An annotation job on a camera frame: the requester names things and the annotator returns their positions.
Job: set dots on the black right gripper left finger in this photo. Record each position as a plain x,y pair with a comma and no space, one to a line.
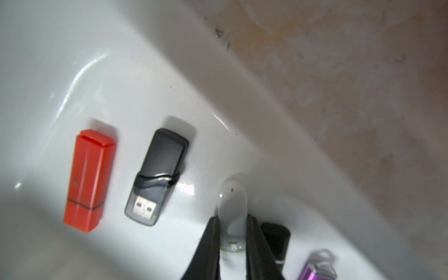
205,262

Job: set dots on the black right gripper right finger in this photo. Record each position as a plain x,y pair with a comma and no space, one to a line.
260,262

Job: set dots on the black usb drive white stripe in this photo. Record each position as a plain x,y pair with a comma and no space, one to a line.
278,237

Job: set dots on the purple usb flash drive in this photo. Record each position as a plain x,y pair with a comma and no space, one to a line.
319,266

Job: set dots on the white usb flash drive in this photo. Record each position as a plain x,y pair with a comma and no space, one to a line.
232,214

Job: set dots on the black usb drive silver clip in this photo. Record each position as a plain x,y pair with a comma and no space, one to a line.
159,173

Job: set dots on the red usb flash drive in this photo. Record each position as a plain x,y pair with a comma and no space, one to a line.
92,165

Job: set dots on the white storage box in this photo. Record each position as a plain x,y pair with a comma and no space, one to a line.
127,68

